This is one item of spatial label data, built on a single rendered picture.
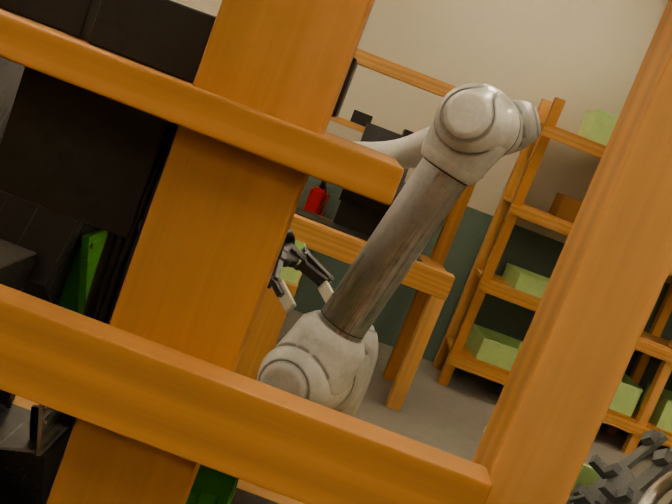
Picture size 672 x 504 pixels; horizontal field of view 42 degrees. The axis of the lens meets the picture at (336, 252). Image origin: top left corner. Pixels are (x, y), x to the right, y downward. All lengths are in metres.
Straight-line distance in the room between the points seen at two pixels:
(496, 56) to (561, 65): 0.49
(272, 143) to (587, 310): 0.37
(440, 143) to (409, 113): 5.19
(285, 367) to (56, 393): 0.80
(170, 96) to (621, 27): 6.37
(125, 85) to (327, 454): 0.42
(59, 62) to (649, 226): 0.61
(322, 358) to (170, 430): 0.81
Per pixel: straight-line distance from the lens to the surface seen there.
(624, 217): 0.94
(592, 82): 7.05
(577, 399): 0.97
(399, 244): 1.67
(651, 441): 2.27
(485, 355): 6.55
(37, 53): 0.92
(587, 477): 2.41
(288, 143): 0.86
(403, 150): 1.86
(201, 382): 0.91
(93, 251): 1.35
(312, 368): 1.69
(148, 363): 0.91
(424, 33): 6.86
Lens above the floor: 1.57
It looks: 8 degrees down
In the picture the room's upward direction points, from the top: 21 degrees clockwise
